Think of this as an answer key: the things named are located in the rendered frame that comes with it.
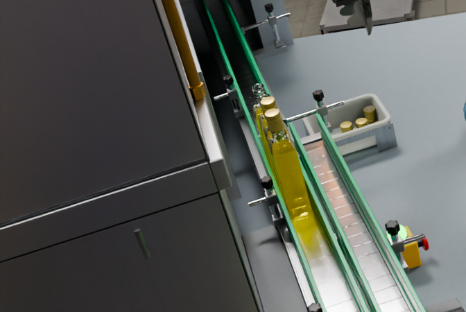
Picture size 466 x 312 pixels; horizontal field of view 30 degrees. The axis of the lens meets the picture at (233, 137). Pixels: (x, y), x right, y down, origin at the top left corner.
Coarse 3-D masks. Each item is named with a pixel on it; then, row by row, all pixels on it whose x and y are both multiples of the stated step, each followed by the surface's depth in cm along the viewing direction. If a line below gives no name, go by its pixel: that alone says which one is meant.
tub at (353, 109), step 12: (360, 96) 251; (372, 96) 250; (336, 108) 251; (348, 108) 252; (360, 108) 252; (384, 108) 243; (312, 120) 252; (336, 120) 253; (348, 120) 253; (384, 120) 238; (312, 132) 242; (336, 132) 252; (348, 132) 237
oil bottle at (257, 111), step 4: (256, 104) 212; (256, 108) 211; (260, 108) 210; (256, 112) 210; (260, 112) 210; (256, 116) 210; (256, 120) 211; (260, 128) 211; (260, 132) 212; (260, 136) 215; (264, 144) 214; (264, 148) 215; (268, 156) 216; (268, 160) 217; (272, 168) 218
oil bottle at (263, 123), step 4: (260, 116) 207; (260, 120) 207; (264, 120) 205; (260, 124) 207; (264, 124) 205; (264, 128) 205; (264, 136) 206; (264, 140) 209; (268, 152) 209; (272, 164) 211; (276, 176) 212; (276, 180) 215
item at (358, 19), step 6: (354, 6) 206; (360, 6) 206; (354, 12) 206; (360, 12) 206; (348, 18) 207; (354, 18) 207; (360, 18) 207; (366, 18) 206; (348, 24) 207; (354, 24) 207; (360, 24) 207; (366, 24) 207; (372, 24) 208
